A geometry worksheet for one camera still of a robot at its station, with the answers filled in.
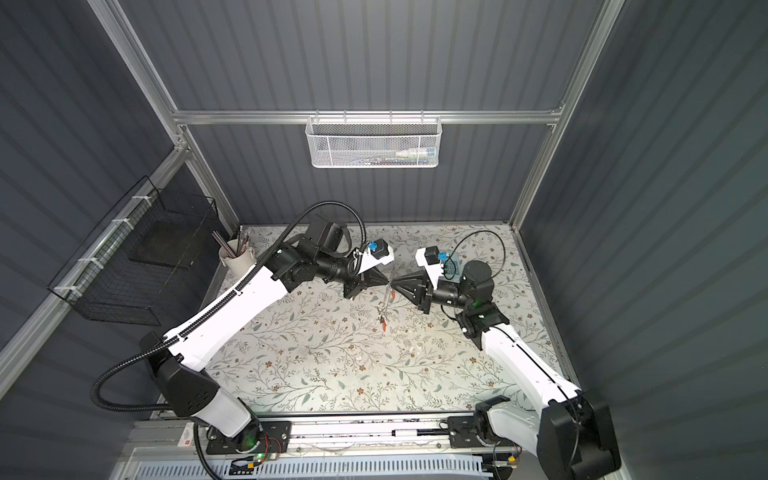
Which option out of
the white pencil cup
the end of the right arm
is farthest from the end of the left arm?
the white pencil cup

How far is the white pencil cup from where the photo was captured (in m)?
1.01

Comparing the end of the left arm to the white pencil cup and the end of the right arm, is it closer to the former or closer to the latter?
the end of the right arm
